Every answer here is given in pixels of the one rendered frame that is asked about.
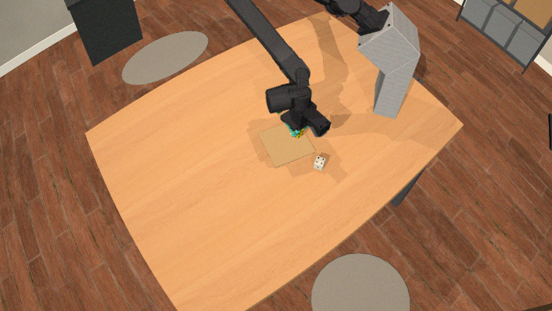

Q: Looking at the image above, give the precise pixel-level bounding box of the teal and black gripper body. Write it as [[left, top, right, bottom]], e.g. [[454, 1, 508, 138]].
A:
[[280, 106, 310, 131]]

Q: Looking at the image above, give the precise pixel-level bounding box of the tan flat mat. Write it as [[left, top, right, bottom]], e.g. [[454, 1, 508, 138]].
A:
[[257, 123, 316, 168]]

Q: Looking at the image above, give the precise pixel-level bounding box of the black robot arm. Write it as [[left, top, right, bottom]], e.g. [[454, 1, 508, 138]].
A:
[[225, 0, 389, 138]]

